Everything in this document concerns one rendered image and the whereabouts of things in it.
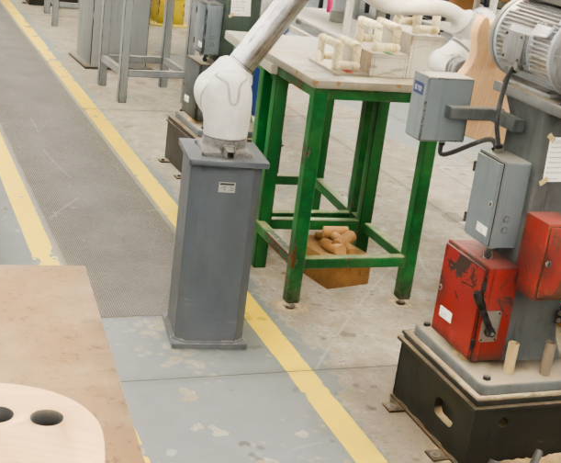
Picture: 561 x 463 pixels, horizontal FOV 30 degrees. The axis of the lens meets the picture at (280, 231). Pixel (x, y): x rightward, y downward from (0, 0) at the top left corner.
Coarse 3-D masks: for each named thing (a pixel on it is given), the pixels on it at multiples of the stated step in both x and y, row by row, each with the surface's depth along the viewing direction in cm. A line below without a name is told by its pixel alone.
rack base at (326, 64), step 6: (312, 60) 427; (324, 60) 429; (330, 60) 430; (324, 66) 415; (330, 66) 416; (330, 72) 410; (336, 72) 407; (342, 72) 408; (354, 72) 412; (360, 72) 413
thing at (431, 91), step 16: (416, 80) 325; (432, 80) 318; (448, 80) 320; (464, 80) 322; (416, 96) 325; (432, 96) 320; (448, 96) 322; (464, 96) 324; (416, 112) 325; (432, 112) 322; (416, 128) 325; (432, 128) 324; (448, 128) 326; (464, 128) 328
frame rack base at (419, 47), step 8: (384, 32) 435; (392, 32) 428; (408, 32) 418; (384, 40) 435; (400, 40) 422; (408, 40) 416; (416, 40) 414; (424, 40) 415; (432, 40) 416; (440, 40) 417; (400, 48) 422; (408, 48) 416; (416, 48) 415; (424, 48) 416; (432, 48) 417; (416, 56) 416; (424, 56) 418; (408, 64) 416; (416, 64) 418; (424, 64) 419; (408, 72) 417
